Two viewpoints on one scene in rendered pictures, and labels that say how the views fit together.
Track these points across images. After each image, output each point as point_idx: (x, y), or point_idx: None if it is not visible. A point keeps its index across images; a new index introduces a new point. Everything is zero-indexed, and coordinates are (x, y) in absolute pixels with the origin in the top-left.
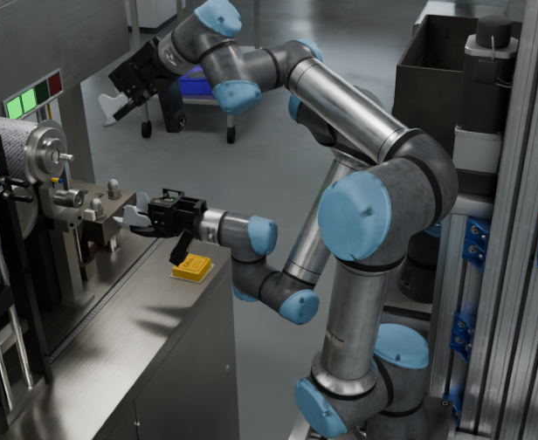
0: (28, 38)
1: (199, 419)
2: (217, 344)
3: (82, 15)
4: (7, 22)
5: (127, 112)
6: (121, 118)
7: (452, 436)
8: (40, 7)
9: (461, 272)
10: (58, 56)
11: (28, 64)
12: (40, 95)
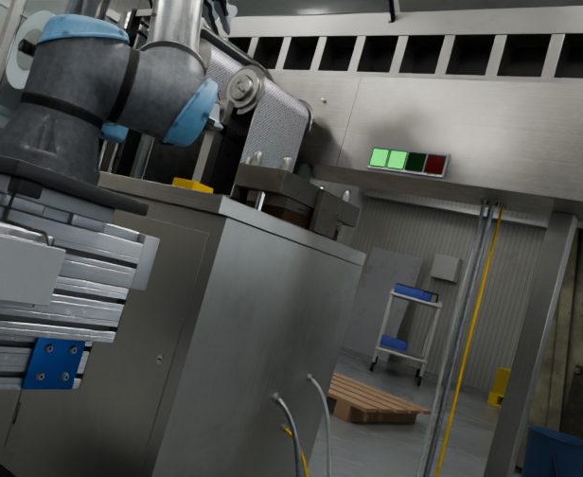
0: (427, 113)
1: (109, 344)
2: (163, 300)
3: (513, 122)
4: (412, 91)
5: None
6: (203, 13)
7: None
8: (455, 93)
9: None
10: (456, 145)
11: (415, 132)
12: (412, 163)
